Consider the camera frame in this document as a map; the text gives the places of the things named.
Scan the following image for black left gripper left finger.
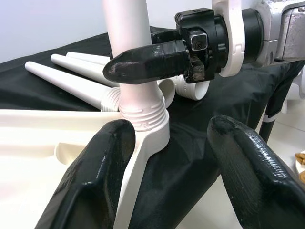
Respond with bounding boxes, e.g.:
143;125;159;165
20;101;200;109
35;119;137;229

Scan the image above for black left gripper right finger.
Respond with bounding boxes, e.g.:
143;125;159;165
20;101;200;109
206;115;305;229

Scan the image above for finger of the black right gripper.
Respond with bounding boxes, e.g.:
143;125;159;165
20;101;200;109
151;30;183;45
102;39;191;85

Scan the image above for white plastic table leg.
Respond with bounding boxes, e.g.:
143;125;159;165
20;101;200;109
51;53;177;107
24;61;120;113
66;51;208;100
102;0;167;133

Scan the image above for white plastic table top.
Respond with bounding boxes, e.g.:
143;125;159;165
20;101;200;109
0;108;170;229

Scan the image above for yellow fried snacks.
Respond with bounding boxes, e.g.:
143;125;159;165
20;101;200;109
295;152;305;182

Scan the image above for black folding table leg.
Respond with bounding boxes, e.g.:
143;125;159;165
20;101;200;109
258;104;278;144

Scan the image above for white plastic furniture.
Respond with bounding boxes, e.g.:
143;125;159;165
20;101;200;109
283;69;305;115

